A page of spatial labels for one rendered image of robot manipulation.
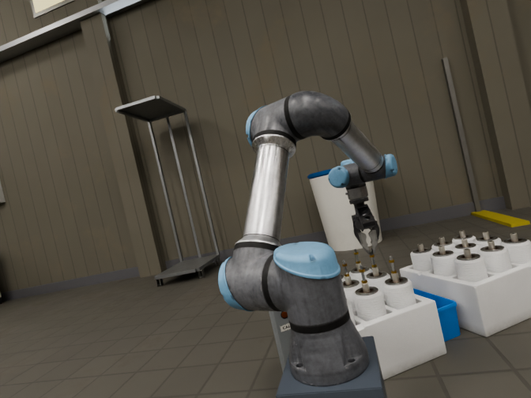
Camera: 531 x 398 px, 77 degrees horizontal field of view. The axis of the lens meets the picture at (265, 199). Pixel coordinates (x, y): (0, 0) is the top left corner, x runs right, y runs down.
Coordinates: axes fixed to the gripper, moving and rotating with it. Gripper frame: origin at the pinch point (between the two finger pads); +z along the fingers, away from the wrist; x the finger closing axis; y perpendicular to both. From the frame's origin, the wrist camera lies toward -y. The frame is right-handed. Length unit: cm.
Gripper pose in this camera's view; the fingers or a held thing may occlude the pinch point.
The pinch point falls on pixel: (370, 250)
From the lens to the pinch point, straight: 132.1
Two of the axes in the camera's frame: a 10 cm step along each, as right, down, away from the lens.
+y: 1.2, -0.4, 9.9
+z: 2.2, 9.7, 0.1
